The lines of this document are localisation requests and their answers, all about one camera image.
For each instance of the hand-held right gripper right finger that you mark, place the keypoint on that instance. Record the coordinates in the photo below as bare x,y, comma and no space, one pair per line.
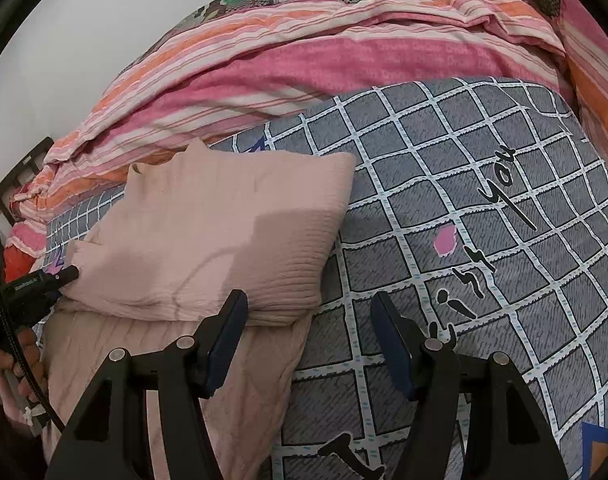
391,340

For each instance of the pink orange striped quilt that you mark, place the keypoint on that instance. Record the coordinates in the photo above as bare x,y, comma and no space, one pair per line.
334,60

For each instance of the person's left hand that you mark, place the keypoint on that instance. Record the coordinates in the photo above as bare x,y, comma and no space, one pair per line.
6,375

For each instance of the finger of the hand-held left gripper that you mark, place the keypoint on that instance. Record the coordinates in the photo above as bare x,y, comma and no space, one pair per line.
39,290

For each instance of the grey checked bed sheet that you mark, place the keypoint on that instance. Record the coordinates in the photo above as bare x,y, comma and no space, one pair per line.
483,260

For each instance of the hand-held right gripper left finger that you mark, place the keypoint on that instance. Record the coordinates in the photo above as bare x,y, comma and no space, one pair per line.
229,340

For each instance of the red cloth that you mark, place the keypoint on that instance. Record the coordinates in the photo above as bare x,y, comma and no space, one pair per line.
19,260

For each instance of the pale pink knit sweater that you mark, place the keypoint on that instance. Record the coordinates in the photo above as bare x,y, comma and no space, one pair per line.
209,220

